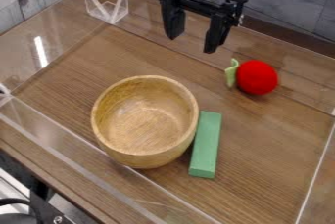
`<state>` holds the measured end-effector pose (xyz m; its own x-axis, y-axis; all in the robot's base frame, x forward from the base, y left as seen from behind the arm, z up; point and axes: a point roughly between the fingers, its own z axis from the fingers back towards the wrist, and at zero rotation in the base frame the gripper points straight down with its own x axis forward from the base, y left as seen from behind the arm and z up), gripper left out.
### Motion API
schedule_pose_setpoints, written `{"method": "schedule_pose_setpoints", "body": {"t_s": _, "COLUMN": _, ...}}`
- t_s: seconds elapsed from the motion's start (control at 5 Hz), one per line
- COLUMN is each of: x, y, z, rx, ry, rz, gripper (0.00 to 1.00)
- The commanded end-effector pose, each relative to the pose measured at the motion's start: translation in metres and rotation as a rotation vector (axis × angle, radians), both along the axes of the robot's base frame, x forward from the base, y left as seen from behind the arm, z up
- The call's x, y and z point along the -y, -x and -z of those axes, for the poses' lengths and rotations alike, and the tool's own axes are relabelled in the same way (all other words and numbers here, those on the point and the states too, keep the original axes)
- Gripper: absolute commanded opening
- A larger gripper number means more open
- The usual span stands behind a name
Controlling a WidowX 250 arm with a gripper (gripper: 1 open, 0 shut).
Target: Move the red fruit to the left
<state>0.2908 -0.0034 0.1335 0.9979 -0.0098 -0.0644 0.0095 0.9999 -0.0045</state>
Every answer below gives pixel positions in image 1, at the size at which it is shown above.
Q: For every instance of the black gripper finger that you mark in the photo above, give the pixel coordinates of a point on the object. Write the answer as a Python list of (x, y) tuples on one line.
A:
[(218, 32), (174, 18)]

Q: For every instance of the red felt fruit green leaf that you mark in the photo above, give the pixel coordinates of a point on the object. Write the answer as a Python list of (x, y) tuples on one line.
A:
[(254, 76)]

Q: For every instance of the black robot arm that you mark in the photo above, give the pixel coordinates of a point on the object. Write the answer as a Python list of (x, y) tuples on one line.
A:
[(226, 14)]

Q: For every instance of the wooden bowl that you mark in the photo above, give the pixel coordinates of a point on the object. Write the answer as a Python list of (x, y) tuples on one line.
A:
[(144, 119)]

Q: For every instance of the green rectangular block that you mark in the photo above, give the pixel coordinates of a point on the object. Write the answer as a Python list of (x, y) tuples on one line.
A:
[(206, 147)]

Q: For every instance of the clear acrylic corner bracket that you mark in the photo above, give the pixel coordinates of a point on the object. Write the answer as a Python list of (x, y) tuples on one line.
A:
[(109, 12)]

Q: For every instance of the clear acrylic tray wall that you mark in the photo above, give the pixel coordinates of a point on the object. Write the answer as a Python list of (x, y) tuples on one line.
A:
[(275, 178)]

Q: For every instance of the black bracket with cable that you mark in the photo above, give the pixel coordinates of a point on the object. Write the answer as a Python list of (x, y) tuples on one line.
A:
[(30, 209)]

